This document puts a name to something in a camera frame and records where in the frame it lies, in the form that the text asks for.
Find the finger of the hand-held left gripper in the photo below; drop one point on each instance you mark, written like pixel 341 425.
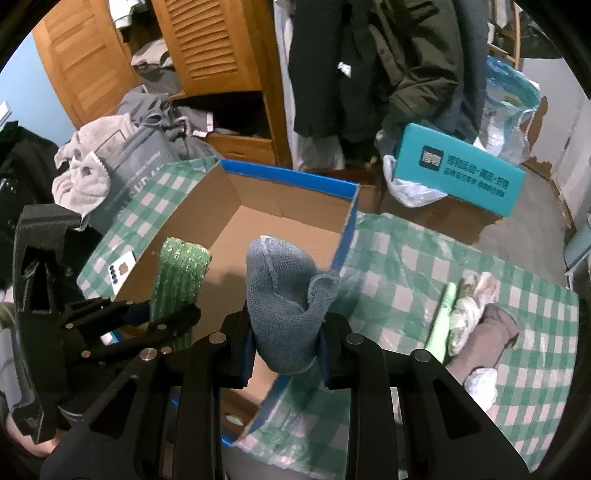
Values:
pixel 136 313
pixel 161 325

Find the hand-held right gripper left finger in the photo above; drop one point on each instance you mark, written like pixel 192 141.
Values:
pixel 238 355

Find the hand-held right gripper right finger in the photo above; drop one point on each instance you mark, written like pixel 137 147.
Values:
pixel 333 355

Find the green fuzzy cloth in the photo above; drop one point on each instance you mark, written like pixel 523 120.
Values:
pixel 180 272

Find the grey-blue knitted cloth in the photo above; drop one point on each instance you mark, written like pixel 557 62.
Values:
pixel 281 304

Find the blue-edged cardboard box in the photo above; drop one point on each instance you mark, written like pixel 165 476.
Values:
pixel 286 230

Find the person's left hand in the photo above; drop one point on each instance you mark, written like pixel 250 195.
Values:
pixel 34 446

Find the white smartphone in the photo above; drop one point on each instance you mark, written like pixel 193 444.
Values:
pixel 121 273

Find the black bag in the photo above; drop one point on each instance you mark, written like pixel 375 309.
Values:
pixel 18 184

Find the light green cloth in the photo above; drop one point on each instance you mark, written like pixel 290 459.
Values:
pixel 441 323

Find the green white checked tablecloth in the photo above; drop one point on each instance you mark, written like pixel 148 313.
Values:
pixel 415 277

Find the small white cloth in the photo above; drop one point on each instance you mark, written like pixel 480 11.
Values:
pixel 482 385

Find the brown-grey cloth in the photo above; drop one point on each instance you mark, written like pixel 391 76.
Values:
pixel 496 332

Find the white plastic bag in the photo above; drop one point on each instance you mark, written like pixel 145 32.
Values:
pixel 411 191

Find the grey hoodie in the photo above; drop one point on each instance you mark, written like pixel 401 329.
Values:
pixel 152 110

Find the teal shoe box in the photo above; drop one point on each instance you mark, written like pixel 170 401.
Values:
pixel 461 170

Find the grey folded clothes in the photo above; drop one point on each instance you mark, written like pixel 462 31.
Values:
pixel 154 55

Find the wooden louvred wardrobe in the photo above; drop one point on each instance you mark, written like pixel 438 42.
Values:
pixel 217 46

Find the dark green hanging jacket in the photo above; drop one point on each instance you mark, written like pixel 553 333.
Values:
pixel 429 60

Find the blue plastic bag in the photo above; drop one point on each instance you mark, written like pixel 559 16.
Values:
pixel 508 92

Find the wooden chair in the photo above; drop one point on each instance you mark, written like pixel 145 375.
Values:
pixel 512 32

